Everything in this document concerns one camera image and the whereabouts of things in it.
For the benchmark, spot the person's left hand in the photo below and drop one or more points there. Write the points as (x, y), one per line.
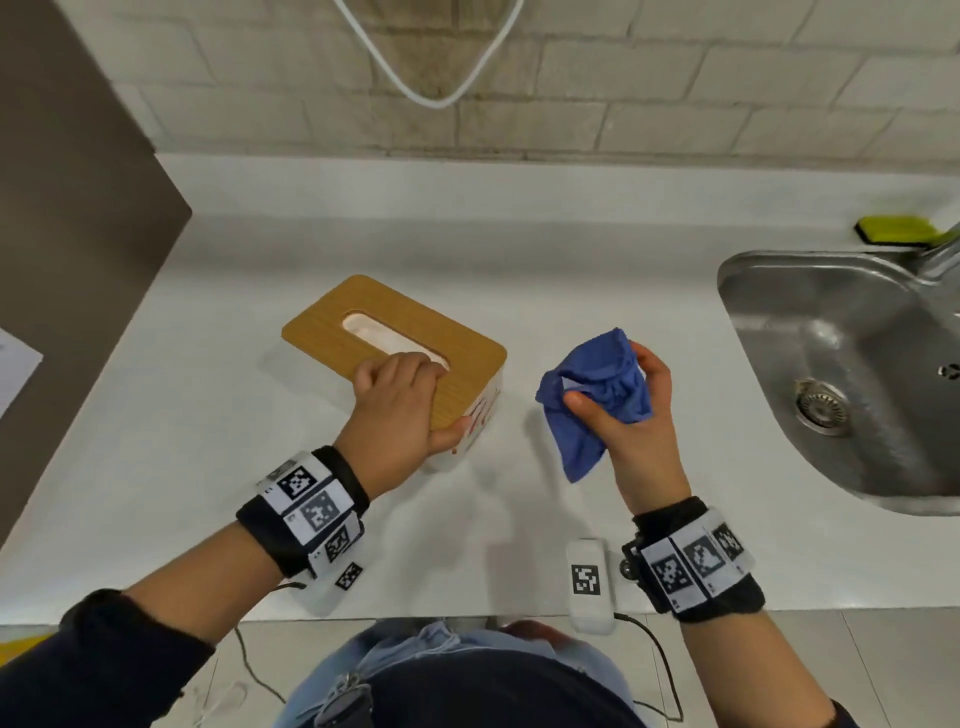
(390, 427)

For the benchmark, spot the person's right hand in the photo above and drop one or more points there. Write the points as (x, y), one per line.
(641, 457)

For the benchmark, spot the person's right thumb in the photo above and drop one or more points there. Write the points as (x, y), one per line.
(592, 412)

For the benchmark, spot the person's left thumb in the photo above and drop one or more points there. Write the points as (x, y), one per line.
(452, 435)

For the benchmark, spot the blue cloth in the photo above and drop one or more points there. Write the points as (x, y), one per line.
(600, 382)

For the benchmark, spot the tissue box with wooden lid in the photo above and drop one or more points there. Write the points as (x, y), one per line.
(390, 326)

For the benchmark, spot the person's right forearm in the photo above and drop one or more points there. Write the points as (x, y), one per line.
(742, 667)

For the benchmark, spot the person's left forearm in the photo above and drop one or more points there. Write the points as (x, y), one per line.
(195, 585)

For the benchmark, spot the white tissue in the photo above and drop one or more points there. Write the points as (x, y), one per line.
(379, 335)

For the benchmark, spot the black left wristband with markers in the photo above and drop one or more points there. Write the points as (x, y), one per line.
(307, 506)

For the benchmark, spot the black wristband with markers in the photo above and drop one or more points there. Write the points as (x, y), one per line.
(307, 506)
(697, 562)

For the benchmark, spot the black right wristband with markers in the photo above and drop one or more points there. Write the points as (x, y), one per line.
(697, 562)

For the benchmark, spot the light blue denim garment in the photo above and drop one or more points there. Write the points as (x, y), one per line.
(420, 641)

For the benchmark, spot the metal sink drain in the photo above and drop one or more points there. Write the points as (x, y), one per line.
(823, 407)

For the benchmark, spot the stainless steel sink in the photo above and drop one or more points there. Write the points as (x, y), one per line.
(862, 352)

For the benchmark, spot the green sponge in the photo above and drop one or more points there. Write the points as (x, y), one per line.
(896, 229)

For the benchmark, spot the metal faucet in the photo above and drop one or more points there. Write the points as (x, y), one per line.
(937, 259)

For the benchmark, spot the brown cabinet panel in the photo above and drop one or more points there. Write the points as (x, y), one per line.
(75, 225)

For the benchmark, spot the white paper sheet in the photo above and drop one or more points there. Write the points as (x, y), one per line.
(15, 367)

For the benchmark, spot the yellow object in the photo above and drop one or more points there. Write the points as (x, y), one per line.
(22, 649)

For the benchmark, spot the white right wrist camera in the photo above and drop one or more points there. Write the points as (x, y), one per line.
(589, 581)

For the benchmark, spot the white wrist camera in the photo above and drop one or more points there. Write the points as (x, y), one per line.
(337, 585)
(589, 581)

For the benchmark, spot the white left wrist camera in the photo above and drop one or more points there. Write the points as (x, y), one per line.
(337, 585)

